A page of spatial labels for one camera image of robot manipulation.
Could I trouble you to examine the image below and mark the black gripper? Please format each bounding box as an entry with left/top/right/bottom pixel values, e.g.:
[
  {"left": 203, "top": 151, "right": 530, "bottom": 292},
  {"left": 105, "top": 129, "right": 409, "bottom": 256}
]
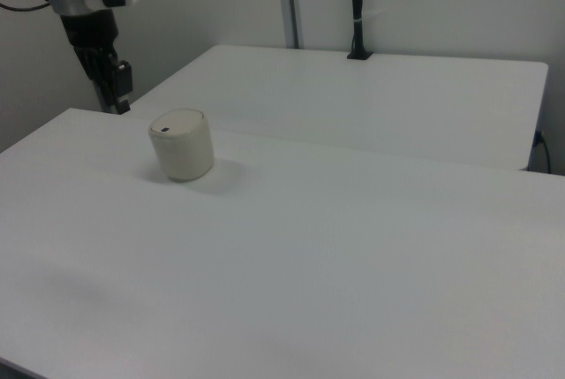
[{"left": 59, "top": 11, "right": 134, "bottom": 115}]

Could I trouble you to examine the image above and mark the beige trash bin with lid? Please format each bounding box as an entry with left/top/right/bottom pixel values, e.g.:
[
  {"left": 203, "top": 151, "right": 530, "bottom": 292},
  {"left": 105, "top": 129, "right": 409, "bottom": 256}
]
[{"left": 147, "top": 107, "right": 216, "bottom": 184}]

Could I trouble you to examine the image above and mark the white side table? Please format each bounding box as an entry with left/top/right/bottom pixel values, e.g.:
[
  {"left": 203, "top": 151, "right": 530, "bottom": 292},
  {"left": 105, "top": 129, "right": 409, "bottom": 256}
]
[{"left": 127, "top": 44, "right": 550, "bottom": 172}]

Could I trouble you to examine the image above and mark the white zip tie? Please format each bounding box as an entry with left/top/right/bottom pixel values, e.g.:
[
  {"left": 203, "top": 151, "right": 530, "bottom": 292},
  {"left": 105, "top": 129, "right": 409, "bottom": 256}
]
[{"left": 355, "top": 8, "right": 388, "bottom": 25}]

